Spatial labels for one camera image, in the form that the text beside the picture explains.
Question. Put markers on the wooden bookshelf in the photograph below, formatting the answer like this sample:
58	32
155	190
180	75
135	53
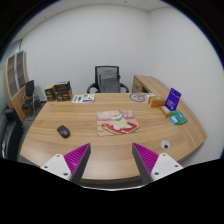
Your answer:
15	77

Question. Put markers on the small yellow box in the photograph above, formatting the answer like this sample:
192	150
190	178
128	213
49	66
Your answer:
165	111

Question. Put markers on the small brown side box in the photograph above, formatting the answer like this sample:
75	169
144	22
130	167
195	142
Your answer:
49	92

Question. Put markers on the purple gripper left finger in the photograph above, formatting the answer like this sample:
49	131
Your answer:
70	166

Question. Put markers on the black computer mouse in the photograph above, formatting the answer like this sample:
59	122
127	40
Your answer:
63	131

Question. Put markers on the desk cable grommet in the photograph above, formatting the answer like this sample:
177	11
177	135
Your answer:
165	144

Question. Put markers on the blue packet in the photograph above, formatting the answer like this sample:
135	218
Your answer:
174	120

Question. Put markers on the white green leaflet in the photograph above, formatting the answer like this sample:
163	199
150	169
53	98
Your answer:
84	98

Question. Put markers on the dark brown lower box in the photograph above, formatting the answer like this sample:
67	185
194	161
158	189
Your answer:
64	95

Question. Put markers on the orange wooden box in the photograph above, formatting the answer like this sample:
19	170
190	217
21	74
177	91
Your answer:
156	101

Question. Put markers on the black mesh office chair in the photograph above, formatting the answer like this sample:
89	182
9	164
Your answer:
107	80

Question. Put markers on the purple standing card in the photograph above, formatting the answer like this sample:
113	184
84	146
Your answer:
172	99

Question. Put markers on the white paper slip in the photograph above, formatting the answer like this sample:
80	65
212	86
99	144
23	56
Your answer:
149	94

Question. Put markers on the cartoon dog mouse pad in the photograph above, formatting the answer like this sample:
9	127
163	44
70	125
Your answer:
116	122

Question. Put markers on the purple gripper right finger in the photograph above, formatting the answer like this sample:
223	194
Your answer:
153	166

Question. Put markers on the black visitor chair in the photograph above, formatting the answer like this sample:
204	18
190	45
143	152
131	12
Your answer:
31	99

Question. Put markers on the black box on top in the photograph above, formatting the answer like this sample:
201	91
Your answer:
62	86

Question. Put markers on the black sofa chair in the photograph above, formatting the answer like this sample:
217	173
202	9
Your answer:
11	131

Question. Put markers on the green packet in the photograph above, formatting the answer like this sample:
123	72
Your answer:
179	116

